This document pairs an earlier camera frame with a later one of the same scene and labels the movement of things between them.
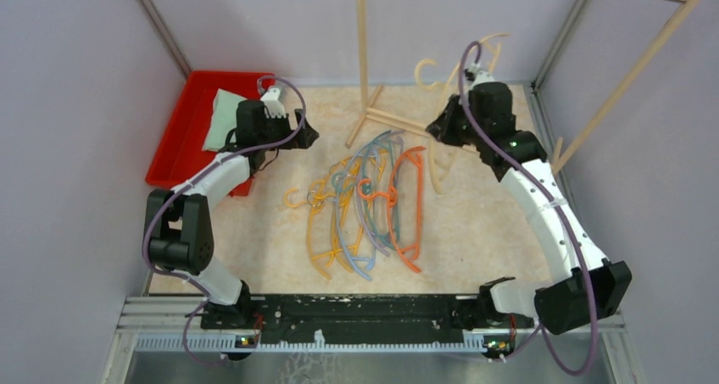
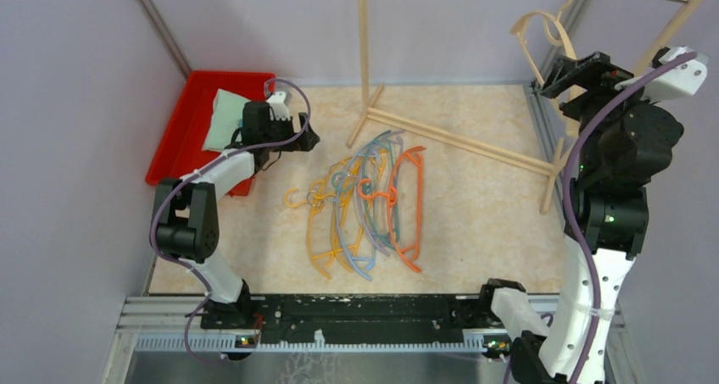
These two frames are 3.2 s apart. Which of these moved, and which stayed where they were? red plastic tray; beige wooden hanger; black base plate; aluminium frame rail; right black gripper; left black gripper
Moved: right black gripper; beige wooden hanger
Stayed: left black gripper; black base plate; aluminium frame rail; red plastic tray
